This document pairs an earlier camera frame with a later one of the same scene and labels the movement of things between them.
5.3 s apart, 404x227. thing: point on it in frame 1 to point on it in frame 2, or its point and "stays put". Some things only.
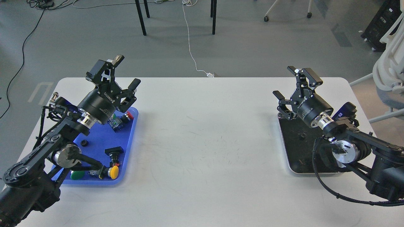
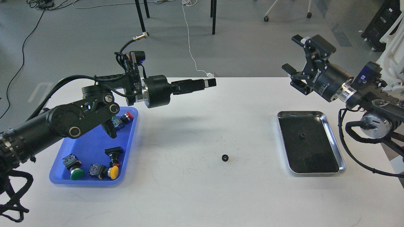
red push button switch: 127,117 stays put
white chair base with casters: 266,18 stays put
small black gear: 84,143 to 225,157
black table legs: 213,14 stays put
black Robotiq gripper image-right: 308,104 to 326,80
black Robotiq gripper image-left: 101,103 to 158,89
